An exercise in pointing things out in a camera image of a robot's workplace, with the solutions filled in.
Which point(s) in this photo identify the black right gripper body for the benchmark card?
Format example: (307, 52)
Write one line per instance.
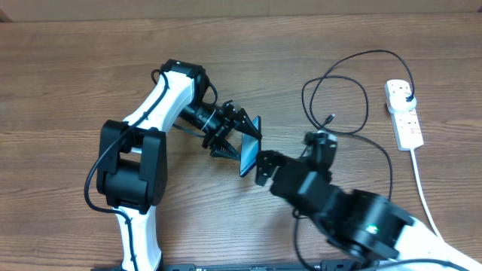
(275, 158)

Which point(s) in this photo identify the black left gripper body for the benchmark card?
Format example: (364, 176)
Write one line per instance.
(206, 118)

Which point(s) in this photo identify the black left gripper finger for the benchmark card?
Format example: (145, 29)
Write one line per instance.
(242, 123)
(224, 149)

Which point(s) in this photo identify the blue screen smartphone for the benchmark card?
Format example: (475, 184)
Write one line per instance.
(249, 150)

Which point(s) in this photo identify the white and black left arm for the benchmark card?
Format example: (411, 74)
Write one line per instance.
(131, 171)

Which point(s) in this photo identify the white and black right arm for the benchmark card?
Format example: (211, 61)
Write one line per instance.
(366, 226)

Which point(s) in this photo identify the white charger plug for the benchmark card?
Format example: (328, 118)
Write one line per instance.
(399, 103)

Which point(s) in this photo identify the white power strip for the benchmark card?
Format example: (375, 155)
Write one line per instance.
(406, 126)

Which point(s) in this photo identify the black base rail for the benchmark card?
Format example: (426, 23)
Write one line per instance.
(324, 265)

